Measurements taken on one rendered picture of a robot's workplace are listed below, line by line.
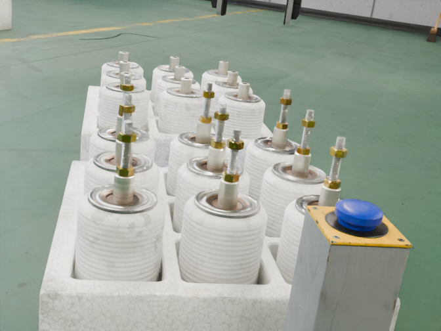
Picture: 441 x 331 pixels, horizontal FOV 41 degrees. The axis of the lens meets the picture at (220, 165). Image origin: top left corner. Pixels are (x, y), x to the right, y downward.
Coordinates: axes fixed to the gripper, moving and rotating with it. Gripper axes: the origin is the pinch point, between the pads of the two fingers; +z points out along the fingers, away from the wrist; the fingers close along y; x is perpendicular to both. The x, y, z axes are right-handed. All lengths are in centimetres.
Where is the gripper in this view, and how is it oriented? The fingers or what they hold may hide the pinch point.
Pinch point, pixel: (255, 6)
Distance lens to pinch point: 62.0
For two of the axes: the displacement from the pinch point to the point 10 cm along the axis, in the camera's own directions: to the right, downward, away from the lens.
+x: -1.9, 3.0, -9.3
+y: -9.7, -1.8, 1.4
